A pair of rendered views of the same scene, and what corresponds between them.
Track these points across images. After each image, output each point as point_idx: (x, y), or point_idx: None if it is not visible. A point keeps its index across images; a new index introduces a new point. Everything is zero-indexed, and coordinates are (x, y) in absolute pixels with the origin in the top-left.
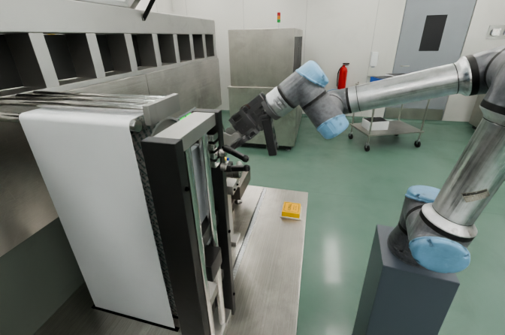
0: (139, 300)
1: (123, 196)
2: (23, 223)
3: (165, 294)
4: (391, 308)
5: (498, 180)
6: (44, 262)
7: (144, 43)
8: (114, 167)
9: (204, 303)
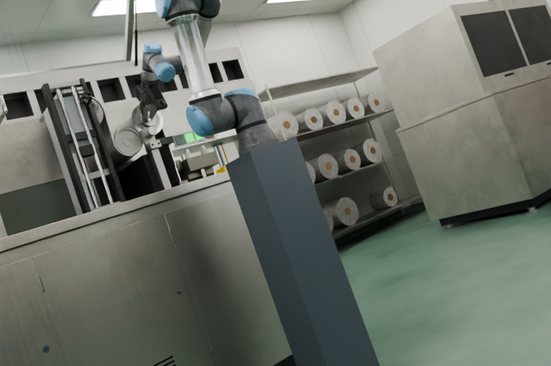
0: None
1: None
2: (52, 172)
3: (87, 188)
4: (248, 208)
5: (184, 57)
6: (61, 199)
7: None
8: None
9: (71, 157)
